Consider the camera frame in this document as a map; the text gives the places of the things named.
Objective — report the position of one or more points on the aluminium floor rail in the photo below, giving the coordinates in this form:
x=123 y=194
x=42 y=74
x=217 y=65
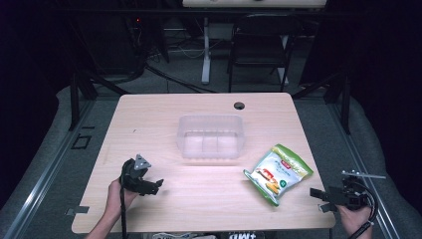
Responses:
x=43 y=176
x=360 y=166

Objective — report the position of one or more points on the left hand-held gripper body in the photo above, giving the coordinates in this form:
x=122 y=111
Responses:
x=134 y=176

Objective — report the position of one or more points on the black metal stand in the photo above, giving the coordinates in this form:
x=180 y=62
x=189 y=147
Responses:
x=74 y=99
x=345 y=99

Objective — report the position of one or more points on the grey tape strip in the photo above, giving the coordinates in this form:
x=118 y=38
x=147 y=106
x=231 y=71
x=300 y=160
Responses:
x=78 y=210

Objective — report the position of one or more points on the person's right hand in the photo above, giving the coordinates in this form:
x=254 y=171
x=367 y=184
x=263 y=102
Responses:
x=353 y=219

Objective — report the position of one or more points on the black item with white print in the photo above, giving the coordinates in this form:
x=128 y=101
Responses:
x=243 y=235

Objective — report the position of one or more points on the black folding chair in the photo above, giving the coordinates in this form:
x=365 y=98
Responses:
x=262 y=46

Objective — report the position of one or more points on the person's left hand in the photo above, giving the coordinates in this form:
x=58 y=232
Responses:
x=116 y=195

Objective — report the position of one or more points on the clear plastic container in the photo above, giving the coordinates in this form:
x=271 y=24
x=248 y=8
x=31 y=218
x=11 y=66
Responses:
x=210 y=137

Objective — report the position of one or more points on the white printed item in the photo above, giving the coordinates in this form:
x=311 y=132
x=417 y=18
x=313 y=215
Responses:
x=182 y=236

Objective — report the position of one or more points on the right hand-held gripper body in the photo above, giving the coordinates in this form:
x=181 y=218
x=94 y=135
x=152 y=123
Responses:
x=351 y=195

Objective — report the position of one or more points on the white table leg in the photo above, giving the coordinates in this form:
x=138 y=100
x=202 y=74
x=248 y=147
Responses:
x=206 y=56

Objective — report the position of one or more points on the green and white snack bag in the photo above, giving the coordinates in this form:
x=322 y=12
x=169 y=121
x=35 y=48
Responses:
x=277 y=172

